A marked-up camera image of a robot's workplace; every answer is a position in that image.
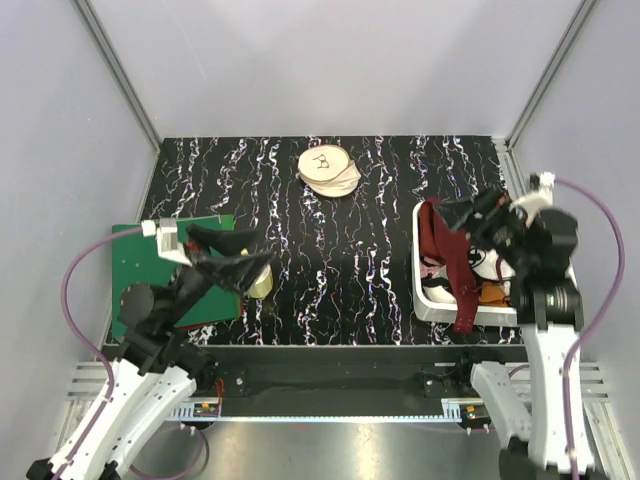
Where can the cream paper cup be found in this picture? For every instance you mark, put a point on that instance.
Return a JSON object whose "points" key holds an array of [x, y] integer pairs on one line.
{"points": [[263, 284]]}

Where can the orange cloth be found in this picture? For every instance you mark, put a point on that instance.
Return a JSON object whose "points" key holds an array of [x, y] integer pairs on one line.
{"points": [[494, 294]]}

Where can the beige mesh laundry bag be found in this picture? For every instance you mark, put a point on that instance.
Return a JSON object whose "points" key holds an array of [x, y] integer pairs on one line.
{"points": [[329, 171]]}

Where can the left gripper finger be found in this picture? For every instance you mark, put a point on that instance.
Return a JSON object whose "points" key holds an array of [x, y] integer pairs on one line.
{"points": [[225, 243], [236, 273]]}

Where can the white garment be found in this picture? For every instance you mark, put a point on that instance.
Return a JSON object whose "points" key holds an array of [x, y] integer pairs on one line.
{"points": [[486, 266]]}

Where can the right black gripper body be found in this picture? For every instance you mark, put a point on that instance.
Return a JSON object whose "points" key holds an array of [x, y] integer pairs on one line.
{"points": [[500, 230]]}

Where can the white plastic bin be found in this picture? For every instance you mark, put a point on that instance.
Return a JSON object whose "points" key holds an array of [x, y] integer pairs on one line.
{"points": [[543, 292]]}

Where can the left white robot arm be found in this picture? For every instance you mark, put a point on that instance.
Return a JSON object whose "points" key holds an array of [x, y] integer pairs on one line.
{"points": [[156, 367]]}

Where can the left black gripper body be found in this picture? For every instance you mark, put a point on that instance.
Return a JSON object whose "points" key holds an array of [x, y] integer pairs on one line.
{"points": [[194, 282]]}

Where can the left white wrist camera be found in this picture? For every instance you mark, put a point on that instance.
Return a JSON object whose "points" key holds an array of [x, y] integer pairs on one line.
{"points": [[168, 244]]}

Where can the green folder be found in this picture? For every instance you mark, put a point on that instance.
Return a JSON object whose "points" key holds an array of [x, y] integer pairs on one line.
{"points": [[135, 260]]}

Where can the dark red bra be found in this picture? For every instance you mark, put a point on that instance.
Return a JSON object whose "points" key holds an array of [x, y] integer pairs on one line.
{"points": [[438, 242]]}

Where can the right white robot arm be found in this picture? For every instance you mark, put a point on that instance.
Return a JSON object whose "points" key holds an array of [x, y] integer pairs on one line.
{"points": [[545, 439]]}

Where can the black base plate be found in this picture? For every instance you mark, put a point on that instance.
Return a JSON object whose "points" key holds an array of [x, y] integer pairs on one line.
{"points": [[341, 382]]}

